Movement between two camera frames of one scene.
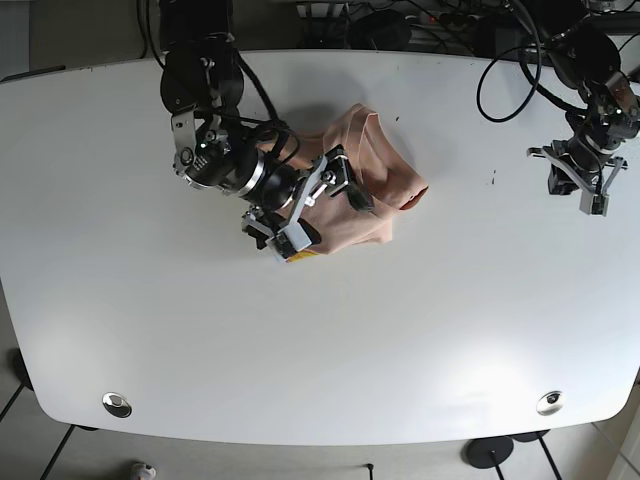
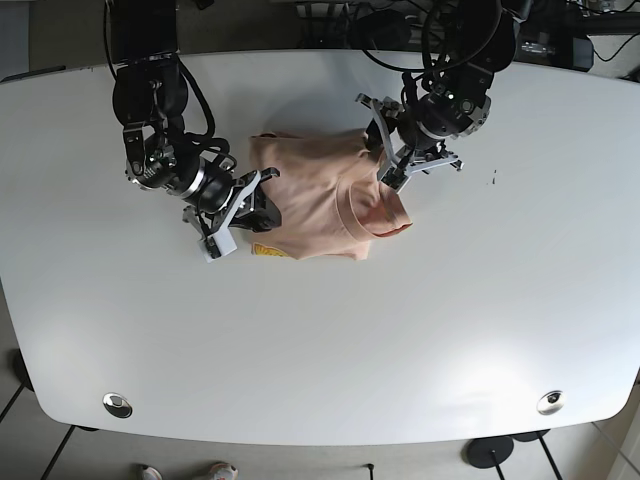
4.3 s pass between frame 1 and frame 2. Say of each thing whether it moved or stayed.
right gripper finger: moved
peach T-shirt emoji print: moved
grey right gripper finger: moved
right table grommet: stayed
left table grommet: stayed
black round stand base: stayed
